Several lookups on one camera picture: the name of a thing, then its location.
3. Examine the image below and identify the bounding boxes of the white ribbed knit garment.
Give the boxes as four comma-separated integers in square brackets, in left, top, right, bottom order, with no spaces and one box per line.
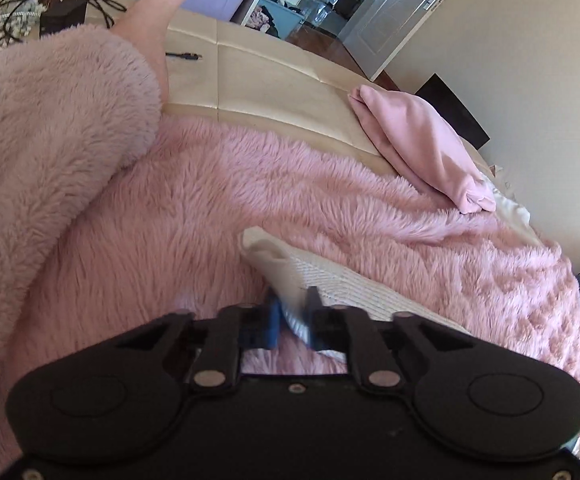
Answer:
[240,226,471,361]

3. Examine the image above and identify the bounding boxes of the beige padded bed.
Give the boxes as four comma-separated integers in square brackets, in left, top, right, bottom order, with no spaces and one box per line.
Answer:
[162,19,498,177]

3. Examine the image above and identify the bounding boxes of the pink fluffy blanket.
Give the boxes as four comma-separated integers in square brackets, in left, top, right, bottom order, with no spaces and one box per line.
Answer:
[0,115,580,480]

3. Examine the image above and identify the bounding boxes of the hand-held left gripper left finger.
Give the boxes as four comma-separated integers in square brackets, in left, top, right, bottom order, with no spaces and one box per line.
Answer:
[115,292,283,394]

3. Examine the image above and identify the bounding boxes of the white door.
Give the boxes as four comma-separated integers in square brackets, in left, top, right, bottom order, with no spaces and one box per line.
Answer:
[339,0,470,82]

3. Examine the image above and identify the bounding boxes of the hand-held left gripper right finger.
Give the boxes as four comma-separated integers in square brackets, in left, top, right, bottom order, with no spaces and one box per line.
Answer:
[305,286,471,394]

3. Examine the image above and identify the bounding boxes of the person's bare leg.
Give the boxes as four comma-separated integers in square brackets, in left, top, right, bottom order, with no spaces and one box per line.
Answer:
[110,0,191,107]

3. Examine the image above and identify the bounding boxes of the person's pink fluffy robe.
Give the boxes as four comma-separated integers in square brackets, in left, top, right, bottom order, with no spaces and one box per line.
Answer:
[0,25,164,411]

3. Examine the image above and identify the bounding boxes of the white cloth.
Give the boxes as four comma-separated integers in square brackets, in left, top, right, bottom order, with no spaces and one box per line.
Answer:
[482,180,543,247]

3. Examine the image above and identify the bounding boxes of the tangle of cables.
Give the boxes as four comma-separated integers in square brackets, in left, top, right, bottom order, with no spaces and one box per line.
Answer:
[0,0,128,56]

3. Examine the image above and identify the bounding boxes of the folded pink garment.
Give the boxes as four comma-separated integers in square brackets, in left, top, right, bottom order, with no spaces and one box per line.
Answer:
[348,83,498,214]

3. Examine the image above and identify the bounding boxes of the black flat panel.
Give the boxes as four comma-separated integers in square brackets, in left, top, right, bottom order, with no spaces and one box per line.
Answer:
[414,73,491,149]

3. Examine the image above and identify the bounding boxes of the black box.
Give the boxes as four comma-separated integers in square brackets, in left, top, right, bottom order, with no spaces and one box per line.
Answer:
[39,0,89,37]

